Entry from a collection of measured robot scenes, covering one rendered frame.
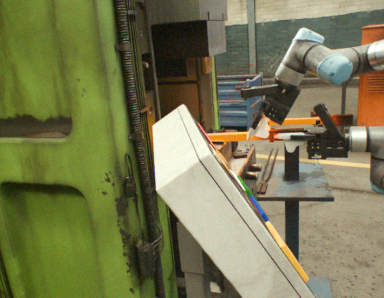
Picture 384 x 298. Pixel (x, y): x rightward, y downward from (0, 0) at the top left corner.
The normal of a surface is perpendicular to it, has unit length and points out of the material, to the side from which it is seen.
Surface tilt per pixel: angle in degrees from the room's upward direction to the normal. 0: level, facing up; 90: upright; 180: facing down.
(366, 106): 90
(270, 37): 91
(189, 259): 90
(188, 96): 90
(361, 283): 0
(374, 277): 0
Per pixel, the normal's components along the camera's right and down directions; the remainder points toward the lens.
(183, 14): -0.32, 0.31
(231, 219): 0.11, 0.29
